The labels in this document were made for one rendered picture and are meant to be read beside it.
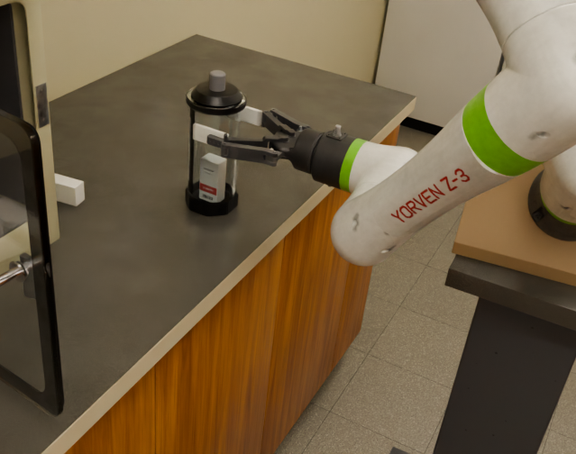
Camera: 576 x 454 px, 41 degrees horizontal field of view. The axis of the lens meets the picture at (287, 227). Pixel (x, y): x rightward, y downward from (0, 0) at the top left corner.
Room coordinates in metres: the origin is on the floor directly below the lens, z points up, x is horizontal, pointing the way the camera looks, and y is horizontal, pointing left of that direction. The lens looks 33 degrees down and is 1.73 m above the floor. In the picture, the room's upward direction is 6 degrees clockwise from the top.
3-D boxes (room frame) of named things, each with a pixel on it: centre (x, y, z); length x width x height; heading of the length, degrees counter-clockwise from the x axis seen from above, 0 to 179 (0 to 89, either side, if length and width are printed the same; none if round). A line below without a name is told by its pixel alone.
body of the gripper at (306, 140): (1.20, 0.00, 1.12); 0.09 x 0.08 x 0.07; 66
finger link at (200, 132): (1.20, 0.15, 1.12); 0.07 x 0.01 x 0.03; 66
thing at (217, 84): (1.27, 0.15, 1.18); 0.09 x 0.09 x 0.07
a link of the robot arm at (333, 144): (1.17, -0.07, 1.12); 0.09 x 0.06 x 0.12; 156
